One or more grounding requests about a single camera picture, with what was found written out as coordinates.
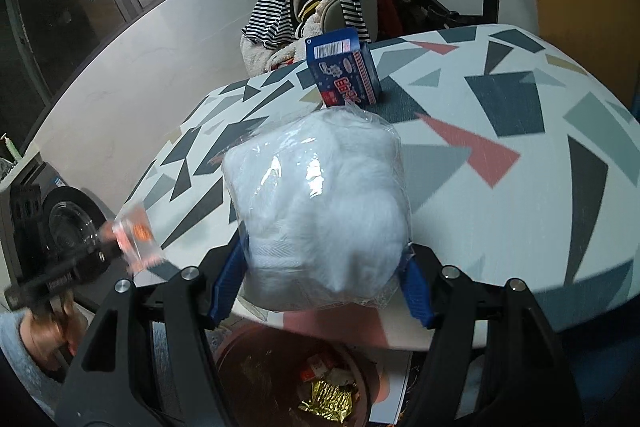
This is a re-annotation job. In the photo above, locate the blue fluffy sleeve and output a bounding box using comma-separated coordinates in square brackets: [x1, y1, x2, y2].
[0, 312, 65, 419]

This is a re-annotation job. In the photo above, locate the brown round trash bin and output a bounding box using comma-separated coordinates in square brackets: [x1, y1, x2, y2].
[214, 324, 388, 426]

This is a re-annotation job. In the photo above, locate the blue milk carton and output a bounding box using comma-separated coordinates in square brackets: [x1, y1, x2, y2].
[305, 27, 382, 107]

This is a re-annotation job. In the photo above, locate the striped shirt clothes pile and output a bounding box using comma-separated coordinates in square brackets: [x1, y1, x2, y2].
[240, 0, 402, 76]

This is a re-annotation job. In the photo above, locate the washing machine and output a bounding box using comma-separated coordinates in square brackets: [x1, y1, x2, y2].
[1, 155, 106, 296]

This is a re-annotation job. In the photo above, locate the left hand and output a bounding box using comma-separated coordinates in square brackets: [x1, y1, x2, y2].
[20, 301, 88, 372]

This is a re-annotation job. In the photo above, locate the gold foil wrapper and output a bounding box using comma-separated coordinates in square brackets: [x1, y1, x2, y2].
[298, 381, 357, 424]

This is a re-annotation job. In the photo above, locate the white cotton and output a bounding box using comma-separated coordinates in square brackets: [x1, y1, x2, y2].
[221, 105, 411, 312]

